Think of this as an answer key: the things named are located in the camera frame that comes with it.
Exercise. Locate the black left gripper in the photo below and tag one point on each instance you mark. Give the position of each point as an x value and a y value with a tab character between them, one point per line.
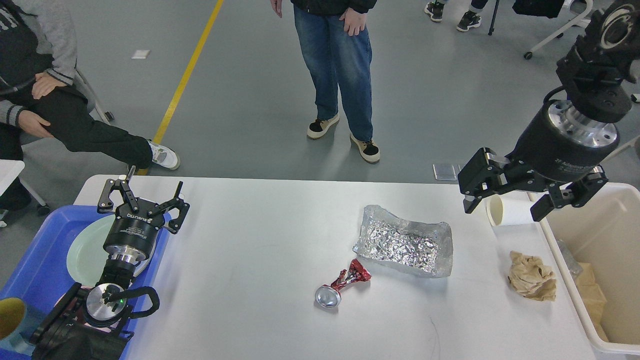
135	232

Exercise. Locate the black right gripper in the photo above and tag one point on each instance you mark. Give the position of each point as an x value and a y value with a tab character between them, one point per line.
559	146

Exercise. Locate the green plate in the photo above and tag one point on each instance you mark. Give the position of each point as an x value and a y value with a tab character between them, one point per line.
86	257

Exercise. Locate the silver plastic bag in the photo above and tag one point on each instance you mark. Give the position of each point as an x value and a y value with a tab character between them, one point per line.
574	267

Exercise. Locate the aluminium foil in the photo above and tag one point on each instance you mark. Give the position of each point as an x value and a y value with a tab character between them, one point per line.
413	247

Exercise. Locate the brown paper bag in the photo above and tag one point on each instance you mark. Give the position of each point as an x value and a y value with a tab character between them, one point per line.
592	296

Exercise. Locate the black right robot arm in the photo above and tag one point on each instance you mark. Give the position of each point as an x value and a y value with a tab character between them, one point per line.
592	72

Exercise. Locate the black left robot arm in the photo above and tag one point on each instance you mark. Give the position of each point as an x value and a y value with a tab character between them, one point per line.
60	336

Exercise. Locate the white paper cup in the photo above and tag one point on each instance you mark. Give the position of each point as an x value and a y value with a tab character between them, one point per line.
509	209

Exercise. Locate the white plastic bin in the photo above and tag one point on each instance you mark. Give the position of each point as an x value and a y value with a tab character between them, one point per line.
605	234

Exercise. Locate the clear floor plate left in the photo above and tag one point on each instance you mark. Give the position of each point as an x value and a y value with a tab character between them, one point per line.
446	172

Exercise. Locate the crumpled beige paper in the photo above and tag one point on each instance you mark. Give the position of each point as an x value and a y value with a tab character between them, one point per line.
531	278

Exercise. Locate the white office chair left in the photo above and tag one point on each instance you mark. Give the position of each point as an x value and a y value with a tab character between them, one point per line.
93	103

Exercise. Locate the white office chair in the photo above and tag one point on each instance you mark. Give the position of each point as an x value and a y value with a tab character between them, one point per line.
93	103
580	19

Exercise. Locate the blue plastic tray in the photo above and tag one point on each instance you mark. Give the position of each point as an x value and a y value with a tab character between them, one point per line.
41	277

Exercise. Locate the white office chair right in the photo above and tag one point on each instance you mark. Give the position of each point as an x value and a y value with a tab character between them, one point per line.
580	19

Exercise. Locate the white floor tag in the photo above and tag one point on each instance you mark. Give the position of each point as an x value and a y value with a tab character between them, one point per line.
140	54

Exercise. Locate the dark blue mug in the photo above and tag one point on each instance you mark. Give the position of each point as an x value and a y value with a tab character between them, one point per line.
18	322

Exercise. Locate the person in dark jeans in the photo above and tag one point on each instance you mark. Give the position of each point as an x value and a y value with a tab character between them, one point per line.
470	19

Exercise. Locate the seated person at left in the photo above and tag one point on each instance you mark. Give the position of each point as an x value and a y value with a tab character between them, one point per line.
38	66

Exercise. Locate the crushed red can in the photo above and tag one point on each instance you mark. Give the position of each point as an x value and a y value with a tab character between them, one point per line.
328	296

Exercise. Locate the person in blue jeans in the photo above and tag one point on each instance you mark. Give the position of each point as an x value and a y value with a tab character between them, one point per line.
335	46

